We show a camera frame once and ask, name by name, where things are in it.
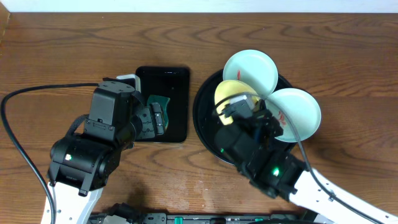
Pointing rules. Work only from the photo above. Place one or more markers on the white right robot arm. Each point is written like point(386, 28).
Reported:
point(277, 173)

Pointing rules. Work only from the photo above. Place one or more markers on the black round tray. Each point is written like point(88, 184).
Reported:
point(207, 124)

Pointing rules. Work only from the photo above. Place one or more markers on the light blue plate with stain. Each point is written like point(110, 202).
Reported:
point(254, 68)

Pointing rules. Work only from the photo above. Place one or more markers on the pale green plate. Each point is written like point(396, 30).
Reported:
point(300, 107)

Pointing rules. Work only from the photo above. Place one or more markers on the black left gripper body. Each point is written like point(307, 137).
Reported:
point(147, 123)

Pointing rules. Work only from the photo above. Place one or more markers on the green yellow sponge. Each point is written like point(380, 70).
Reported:
point(163, 102)

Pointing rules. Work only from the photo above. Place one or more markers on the black rectangular tray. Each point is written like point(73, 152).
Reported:
point(171, 82)

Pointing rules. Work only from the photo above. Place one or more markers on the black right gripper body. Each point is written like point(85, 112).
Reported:
point(267, 130)

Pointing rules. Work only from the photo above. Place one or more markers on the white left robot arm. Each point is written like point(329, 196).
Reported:
point(82, 163)

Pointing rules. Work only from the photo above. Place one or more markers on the yellow plate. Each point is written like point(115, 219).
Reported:
point(227, 88)

